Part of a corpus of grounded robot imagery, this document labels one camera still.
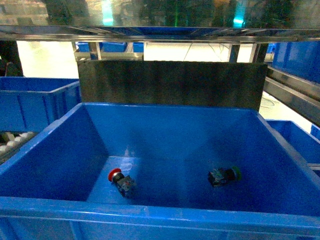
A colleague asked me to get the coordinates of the white roller track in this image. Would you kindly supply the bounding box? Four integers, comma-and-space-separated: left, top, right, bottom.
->
0, 131, 37, 164

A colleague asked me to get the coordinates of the dark metal back panel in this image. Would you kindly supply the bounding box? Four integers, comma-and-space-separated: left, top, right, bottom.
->
77, 60, 268, 110

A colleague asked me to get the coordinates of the green push button switch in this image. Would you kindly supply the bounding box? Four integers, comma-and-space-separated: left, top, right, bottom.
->
207, 166, 242, 188

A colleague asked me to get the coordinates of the red mushroom push button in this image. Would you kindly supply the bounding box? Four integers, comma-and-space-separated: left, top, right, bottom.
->
107, 168, 136, 198

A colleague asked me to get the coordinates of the large blue sorting bin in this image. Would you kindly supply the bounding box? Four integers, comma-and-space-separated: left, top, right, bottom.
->
0, 103, 320, 240

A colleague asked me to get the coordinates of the blue bin far left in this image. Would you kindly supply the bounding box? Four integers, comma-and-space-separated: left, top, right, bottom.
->
0, 76, 81, 132

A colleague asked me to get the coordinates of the steel upper shelf rail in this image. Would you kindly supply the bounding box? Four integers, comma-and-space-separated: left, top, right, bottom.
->
0, 25, 320, 43

